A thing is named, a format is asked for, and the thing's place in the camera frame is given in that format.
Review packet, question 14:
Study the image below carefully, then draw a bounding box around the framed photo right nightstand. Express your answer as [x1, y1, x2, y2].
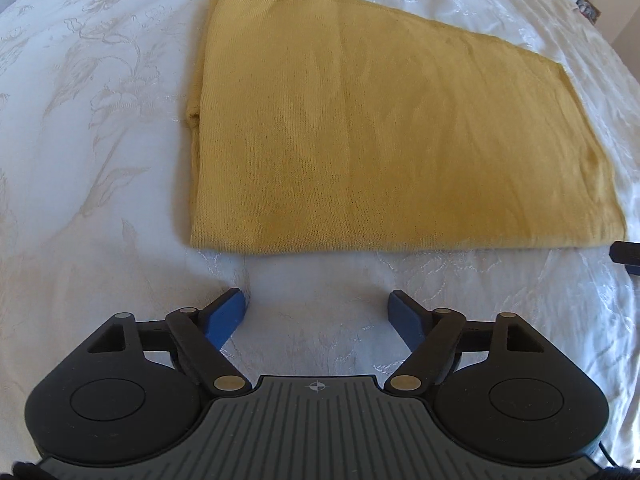
[575, 0, 601, 25]

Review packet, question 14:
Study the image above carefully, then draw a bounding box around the yellow knit sweater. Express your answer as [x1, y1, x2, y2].
[186, 0, 627, 255]

